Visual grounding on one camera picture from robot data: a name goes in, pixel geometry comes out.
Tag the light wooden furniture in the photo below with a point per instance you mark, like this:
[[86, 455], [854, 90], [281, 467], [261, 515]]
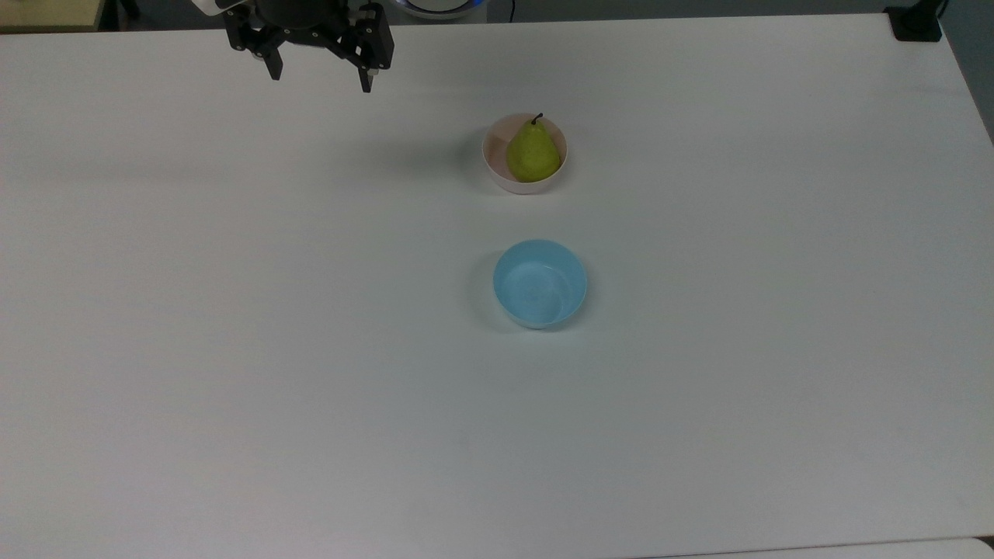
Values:
[[46, 12]]

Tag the black chair leg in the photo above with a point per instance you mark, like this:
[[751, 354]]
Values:
[[129, 8]]

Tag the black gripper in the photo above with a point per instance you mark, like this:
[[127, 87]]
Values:
[[299, 13]]

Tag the pink plastic bowl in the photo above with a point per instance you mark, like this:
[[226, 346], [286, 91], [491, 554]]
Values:
[[497, 172]]

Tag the black table clamp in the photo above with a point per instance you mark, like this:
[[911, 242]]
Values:
[[916, 22]]

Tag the green pear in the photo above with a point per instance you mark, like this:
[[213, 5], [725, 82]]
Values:
[[533, 152]]

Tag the light blue plastic bowl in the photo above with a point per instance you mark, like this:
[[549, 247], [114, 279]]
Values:
[[540, 286]]

